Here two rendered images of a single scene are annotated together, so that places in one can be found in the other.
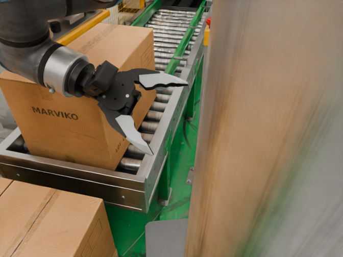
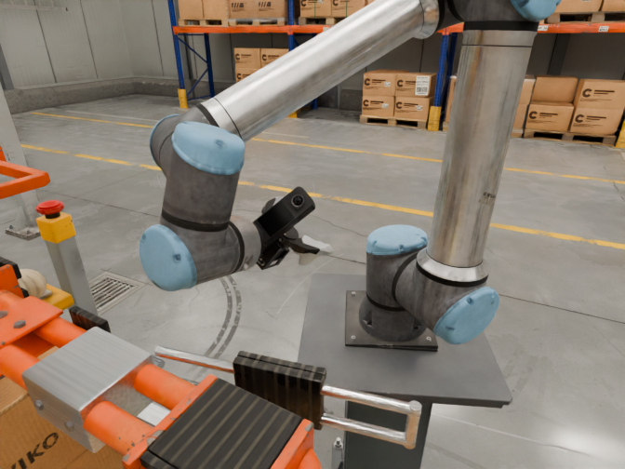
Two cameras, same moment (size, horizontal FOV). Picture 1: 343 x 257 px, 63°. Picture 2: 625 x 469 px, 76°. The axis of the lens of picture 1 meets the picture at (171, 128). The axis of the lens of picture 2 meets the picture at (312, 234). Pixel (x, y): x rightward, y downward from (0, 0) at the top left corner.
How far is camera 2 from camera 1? 0.77 m
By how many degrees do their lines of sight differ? 65
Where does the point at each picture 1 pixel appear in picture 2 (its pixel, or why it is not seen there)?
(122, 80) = not seen: hidden behind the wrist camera
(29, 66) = (232, 247)
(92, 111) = not seen: hidden behind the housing
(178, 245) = (328, 361)
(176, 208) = not seen: outside the picture
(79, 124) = (61, 448)
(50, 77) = (250, 246)
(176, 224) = (304, 358)
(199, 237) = (494, 145)
